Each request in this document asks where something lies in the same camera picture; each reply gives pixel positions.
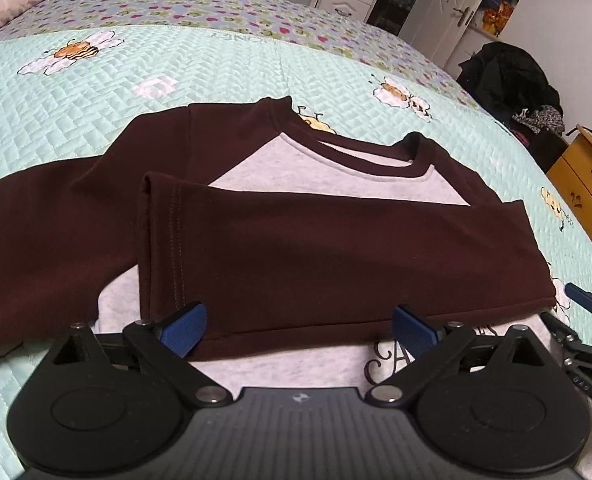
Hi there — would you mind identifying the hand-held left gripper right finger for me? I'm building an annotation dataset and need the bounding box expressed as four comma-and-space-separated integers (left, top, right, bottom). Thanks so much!
366, 304, 560, 407

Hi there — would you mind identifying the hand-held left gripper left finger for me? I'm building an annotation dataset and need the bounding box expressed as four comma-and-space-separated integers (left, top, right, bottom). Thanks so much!
50, 301, 233, 407

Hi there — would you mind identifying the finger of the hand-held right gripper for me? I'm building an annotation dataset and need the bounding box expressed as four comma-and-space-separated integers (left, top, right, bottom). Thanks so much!
540, 311, 580, 350
565, 282, 592, 333

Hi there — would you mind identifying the brown and grey sweatshirt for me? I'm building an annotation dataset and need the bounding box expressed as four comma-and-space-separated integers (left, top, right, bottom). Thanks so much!
0, 96, 572, 391

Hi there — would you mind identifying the black clothes pile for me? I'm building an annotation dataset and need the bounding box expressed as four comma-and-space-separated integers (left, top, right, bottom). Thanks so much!
458, 42, 562, 126

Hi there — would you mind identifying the wooden nightstand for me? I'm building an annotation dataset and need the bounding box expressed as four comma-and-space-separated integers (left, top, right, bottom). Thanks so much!
546, 125, 592, 243

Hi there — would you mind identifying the bee print quilted bedspread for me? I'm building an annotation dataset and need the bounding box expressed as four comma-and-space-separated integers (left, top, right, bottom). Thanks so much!
0, 0, 592, 480

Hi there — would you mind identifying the orange shiny bag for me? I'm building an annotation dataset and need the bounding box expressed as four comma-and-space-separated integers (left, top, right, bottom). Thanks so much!
482, 2, 518, 37

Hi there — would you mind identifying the white door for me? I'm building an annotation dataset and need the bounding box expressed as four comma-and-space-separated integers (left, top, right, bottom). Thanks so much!
398, 0, 504, 68

